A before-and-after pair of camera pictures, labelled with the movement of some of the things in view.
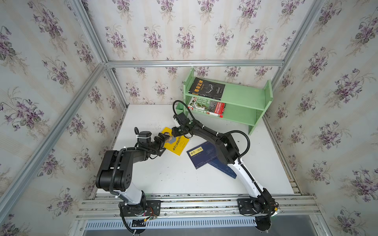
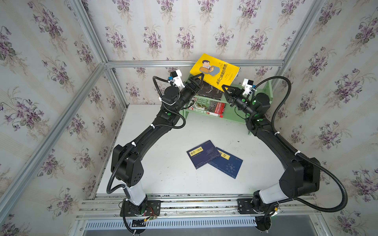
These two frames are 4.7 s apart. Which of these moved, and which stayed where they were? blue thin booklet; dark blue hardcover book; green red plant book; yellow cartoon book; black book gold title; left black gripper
Moved: yellow cartoon book; left black gripper
Stayed: green red plant book; dark blue hardcover book; blue thin booklet; black book gold title
